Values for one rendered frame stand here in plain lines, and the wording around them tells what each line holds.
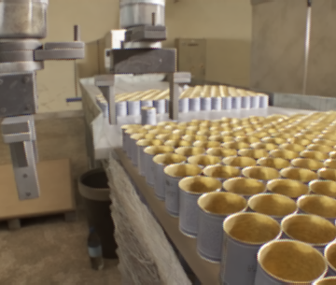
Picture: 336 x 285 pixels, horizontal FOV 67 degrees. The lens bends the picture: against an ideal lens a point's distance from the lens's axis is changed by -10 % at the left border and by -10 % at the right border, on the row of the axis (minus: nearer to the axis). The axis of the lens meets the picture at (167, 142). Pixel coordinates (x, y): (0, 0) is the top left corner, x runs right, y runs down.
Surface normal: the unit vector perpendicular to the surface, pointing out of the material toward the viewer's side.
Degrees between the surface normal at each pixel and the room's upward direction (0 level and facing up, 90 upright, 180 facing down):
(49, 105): 90
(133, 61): 88
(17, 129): 90
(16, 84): 90
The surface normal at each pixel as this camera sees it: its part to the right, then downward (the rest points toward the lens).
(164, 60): 0.34, 0.24
